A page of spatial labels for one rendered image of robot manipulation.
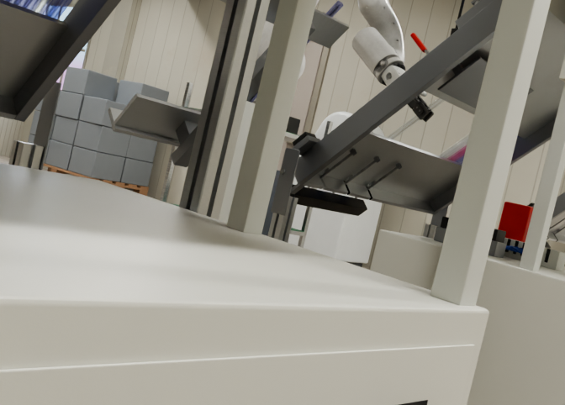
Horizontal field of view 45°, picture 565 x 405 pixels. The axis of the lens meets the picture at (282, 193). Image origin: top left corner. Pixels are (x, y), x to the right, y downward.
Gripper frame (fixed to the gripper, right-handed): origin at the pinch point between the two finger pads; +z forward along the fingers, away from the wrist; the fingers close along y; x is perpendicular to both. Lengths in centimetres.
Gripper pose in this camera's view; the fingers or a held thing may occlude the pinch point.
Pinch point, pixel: (423, 111)
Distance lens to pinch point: 184.5
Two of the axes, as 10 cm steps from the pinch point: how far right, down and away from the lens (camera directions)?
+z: 4.3, 7.3, -5.3
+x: -6.1, 6.7, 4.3
